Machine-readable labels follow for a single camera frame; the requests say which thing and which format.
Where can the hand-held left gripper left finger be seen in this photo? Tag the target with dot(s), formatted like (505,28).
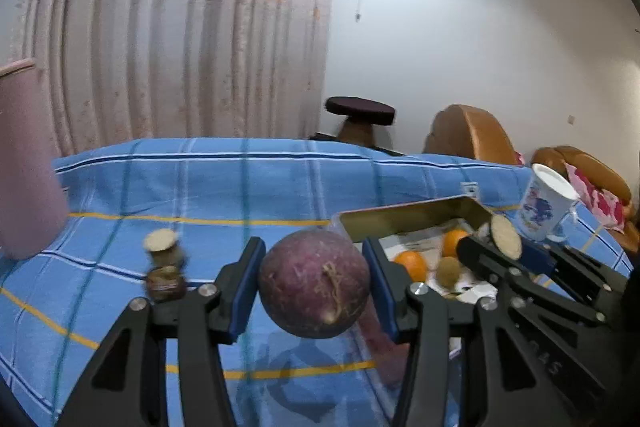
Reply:
(247,287)

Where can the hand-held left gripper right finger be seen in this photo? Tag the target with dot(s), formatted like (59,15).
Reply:
(381,289)

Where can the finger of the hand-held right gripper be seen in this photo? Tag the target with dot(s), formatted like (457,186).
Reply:
(542,259)
(495,267)

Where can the large cut taro piece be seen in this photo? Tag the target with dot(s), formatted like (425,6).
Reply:
(506,234)

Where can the large orange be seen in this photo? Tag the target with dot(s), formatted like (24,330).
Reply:
(412,264)

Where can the small tan round fruit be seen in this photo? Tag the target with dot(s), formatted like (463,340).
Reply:
(448,272)

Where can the medium orange tangerine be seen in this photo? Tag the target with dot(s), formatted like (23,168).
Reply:
(454,242)

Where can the purple round turnip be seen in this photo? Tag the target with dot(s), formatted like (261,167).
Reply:
(315,282)

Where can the pink printed tin box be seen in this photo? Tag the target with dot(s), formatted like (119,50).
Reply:
(415,212)

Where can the white cartoon print mug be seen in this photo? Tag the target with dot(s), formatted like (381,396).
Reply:
(545,202)

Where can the paper cards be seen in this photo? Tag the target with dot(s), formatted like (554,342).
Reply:
(425,247)

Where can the pink floral cloth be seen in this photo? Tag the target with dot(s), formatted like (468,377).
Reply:
(597,197)

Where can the small cut taro piece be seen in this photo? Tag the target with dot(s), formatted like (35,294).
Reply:
(161,244)

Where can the brown leather sofa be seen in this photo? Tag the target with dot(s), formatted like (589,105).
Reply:
(600,172)

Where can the blue plaid tablecloth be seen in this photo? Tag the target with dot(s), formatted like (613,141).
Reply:
(200,187)

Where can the dark round stool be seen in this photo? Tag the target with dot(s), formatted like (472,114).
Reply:
(359,109)

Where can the pink electric kettle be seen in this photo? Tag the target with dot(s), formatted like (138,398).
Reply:
(27,157)

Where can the floral embroidered curtain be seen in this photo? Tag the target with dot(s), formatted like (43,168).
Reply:
(175,32)

